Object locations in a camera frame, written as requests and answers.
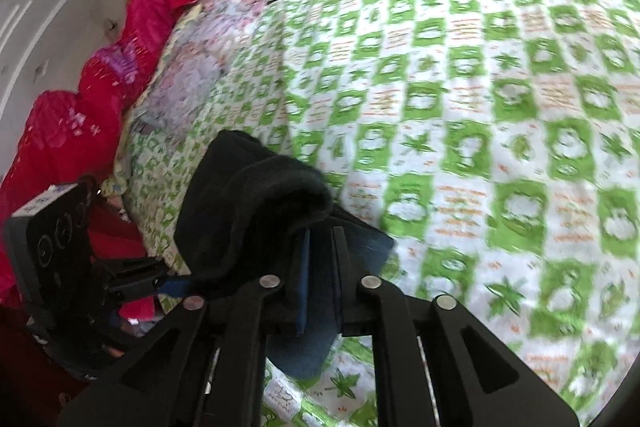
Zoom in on red floral quilt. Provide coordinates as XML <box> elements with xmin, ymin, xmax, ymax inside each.
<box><xmin>0</xmin><ymin>0</ymin><xmax>201</xmax><ymax>310</ymax></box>

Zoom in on white panelled cabinet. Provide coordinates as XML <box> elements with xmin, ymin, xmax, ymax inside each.
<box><xmin>0</xmin><ymin>0</ymin><xmax>136</xmax><ymax>132</ymax></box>

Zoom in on pale floral cloth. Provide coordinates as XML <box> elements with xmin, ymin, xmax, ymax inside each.
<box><xmin>112</xmin><ymin>2</ymin><xmax>261</xmax><ymax>188</ymax></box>

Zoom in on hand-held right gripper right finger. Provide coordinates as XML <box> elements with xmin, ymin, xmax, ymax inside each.
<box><xmin>331</xmin><ymin>227</ymin><xmax>581</xmax><ymax>427</ymax></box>

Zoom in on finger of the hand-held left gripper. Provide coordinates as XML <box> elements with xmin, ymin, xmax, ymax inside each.
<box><xmin>102</xmin><ymin>257</ymin><xmax>170</xmax><ymax>281</ymax></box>
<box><xmin>112</xmin><ymin>278</ymin><xmax>196</xmax><ymax>304</ymax></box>

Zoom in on black pants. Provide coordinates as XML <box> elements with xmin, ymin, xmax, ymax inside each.
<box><xmin>172</xmin><ymin>129</ymin><xmax>396</xmax><ymax>380</ymax></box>

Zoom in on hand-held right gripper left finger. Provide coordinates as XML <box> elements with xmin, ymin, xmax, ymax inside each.
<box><xmin>55</xmin><ymin>227</ymin><xmax>313</xmax><ymax>427</ymax></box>

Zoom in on green checked bed sheet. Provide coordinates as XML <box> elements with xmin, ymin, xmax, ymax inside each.
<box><xmin>112</xmin><ymin>0</ymin><xmax>640</xmax><ymax>427</ymax></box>

